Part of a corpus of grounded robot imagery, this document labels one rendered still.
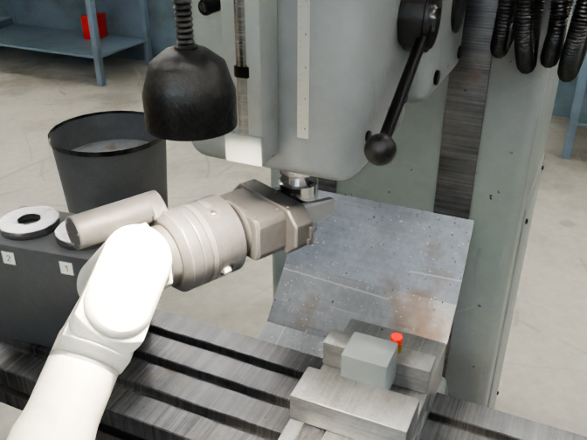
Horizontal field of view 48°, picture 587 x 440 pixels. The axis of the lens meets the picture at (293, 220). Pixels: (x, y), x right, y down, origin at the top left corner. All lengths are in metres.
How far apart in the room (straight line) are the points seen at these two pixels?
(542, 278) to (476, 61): 2.10
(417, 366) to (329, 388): 0.12
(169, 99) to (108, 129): 2.56
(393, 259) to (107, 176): 1.67
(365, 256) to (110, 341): 0.66
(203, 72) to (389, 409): 0.50
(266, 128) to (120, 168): 2.03
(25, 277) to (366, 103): 0.64
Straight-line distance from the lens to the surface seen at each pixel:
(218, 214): 0.69
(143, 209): 0.69
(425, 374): 0.90
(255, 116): 0.62
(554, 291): 3.00
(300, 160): 0.66
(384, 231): 1.17
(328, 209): 0.78
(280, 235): 0.73
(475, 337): 1.27
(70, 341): 0.62
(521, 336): 2.70
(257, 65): 0.60
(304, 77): 0.63
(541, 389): 2.49
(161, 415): 0.99
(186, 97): 0.49
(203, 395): 1.01
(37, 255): 1.04
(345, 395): 0.84
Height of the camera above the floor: 1.60
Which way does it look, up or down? 29 degrees down
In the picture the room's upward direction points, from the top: straight up
